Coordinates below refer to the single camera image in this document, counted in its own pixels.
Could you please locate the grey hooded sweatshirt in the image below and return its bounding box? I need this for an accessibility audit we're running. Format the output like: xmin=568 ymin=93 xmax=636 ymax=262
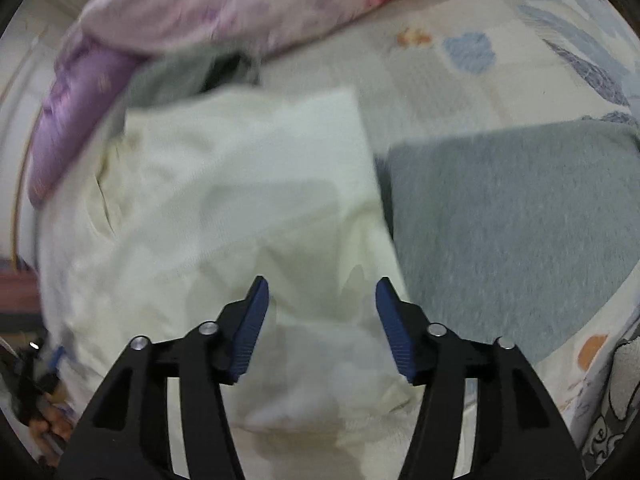
xmin=127 ymin=44 xmax=639 ymax=362

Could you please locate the pink topped bench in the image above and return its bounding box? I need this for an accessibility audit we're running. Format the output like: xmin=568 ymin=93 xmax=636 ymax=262
xmin=0 ymin=270 xmax=43 ymax=334

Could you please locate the patterned bed sheet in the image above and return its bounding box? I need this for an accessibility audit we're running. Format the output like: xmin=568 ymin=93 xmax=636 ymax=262
xmin=34 ymin=0 xmax=640 ymax=480

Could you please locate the white knit sweater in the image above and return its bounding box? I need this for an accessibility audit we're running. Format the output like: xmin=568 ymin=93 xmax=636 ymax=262
xmin=38 ymin=86 xmax=421 ymax=479

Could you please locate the left hand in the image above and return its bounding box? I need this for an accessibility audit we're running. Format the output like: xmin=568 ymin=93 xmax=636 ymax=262
xmin=28 ymin=394 xmax=74 ymax=456

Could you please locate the grey white printed garment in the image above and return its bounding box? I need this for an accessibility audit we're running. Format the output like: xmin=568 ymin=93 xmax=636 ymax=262
xmin=574 ymin=318 xmax=640 ymax=480

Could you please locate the pink purple floral quilt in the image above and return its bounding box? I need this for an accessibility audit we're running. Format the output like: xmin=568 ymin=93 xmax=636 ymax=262
xmin=28 ymin=0 xmax=392 ymax=208

